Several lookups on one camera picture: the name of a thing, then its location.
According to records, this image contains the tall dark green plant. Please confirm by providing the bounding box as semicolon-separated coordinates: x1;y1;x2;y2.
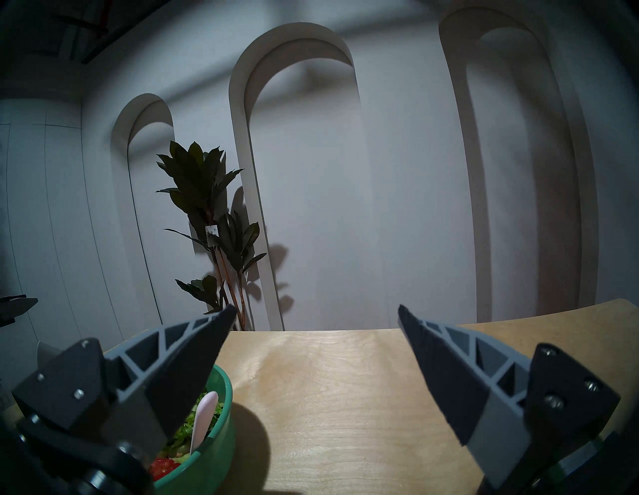
156;141;268;331

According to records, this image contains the pale pink plastic spoon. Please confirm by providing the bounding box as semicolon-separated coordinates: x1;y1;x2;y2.
190;391;219;455

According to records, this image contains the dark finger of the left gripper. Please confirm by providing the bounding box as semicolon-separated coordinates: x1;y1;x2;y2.
0;295;38;327

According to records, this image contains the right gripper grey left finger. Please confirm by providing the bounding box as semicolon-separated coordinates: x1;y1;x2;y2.
12;305;237;460

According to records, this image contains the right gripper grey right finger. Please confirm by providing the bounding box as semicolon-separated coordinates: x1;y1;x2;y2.
398;305;621;491

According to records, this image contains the green salad bowl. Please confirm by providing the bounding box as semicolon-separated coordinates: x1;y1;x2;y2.
150;364;235;495

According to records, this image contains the chopped vegetable salad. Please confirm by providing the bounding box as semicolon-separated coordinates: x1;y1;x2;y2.
150;392;223;482

